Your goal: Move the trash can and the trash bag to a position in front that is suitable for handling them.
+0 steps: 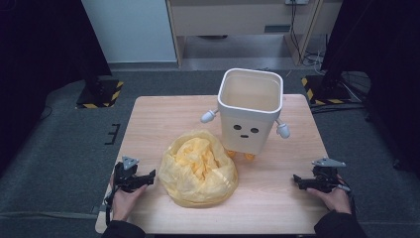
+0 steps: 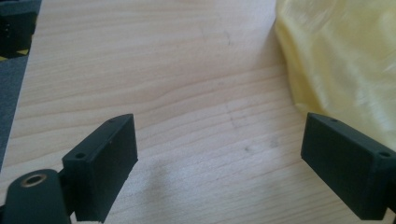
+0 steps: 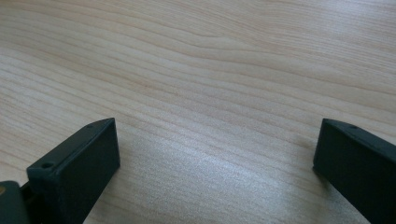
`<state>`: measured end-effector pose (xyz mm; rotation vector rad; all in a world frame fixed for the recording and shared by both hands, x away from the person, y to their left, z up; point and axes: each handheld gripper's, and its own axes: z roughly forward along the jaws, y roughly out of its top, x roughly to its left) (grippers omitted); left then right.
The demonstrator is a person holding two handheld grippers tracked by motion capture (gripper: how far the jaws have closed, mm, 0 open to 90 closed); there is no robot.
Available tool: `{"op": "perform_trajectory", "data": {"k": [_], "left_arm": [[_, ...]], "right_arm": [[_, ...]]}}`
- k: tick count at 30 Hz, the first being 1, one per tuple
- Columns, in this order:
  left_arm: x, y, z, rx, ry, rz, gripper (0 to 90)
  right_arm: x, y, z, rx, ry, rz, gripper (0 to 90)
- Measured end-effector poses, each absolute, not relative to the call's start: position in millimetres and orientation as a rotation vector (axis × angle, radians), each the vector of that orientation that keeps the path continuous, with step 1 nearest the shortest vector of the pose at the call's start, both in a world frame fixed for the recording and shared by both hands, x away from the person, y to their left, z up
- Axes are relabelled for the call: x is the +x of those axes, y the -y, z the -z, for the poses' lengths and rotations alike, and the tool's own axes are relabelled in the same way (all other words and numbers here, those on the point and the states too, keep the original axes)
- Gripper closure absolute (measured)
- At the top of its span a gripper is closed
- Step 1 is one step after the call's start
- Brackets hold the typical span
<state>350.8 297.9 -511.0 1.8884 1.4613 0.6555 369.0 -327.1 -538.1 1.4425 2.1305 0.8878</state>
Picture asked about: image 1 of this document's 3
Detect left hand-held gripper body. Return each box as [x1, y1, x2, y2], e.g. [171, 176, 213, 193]
[113, 156, 141, 194]

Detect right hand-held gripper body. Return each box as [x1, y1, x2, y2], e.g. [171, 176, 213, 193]
[311, 157, 351, 194]

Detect yellow plastic bag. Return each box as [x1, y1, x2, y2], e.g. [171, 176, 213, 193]
[157, 129, 240, 209]

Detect white trash bin with face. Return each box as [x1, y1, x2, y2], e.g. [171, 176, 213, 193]
[200, 67, 291, 163]

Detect person's left hand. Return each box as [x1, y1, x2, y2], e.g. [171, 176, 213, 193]
[110, 179, 149, 222]

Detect person's right hand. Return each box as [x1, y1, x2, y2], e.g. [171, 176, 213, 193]
[306, 187, 353, 215]

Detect black stand with striped base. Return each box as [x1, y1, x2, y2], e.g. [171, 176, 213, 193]
[75, 76, 125, 110]
[300, 74, 352, 106]

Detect black curtain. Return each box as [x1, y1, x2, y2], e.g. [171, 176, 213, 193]
[320, 0, 420, 175]
[0, 0, 112, 173]

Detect right hand-held gripper cable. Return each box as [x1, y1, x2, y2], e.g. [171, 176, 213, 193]
[336, 178, 359, 217]

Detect hand-held gripper cable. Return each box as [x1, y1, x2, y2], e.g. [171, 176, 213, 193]
[104, 187, 117, 226]
[336, 178, 359, 217]

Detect left hand-held gripper cable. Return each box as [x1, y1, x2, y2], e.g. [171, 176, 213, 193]
[104, 187, 117, 226]

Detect black floor cables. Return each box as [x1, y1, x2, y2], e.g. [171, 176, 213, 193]
[309, 101, 369, 116]

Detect white floor cables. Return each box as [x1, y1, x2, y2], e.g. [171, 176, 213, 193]
[302, 49, 327, 75]

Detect black power cable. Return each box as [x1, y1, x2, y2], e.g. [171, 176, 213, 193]
[289, 3, 303, 62]

